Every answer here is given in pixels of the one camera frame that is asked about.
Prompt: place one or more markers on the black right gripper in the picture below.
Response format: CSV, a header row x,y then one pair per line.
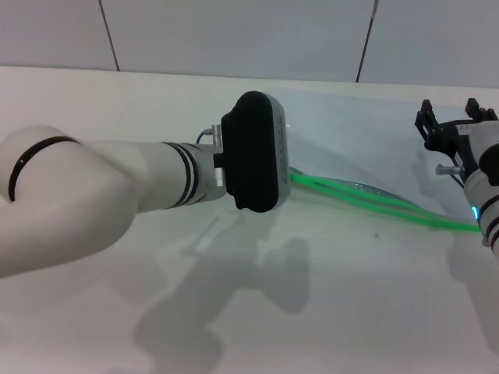
x,y
448,136

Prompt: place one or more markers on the clear document bag green zipper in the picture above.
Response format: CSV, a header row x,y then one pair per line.
x,y
351,144

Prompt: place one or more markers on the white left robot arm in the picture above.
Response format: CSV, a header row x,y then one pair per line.
x,y
97,187

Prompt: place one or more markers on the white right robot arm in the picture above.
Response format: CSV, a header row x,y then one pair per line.
x,y
487,210

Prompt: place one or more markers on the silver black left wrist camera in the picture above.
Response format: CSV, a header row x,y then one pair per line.
x,y
253,156

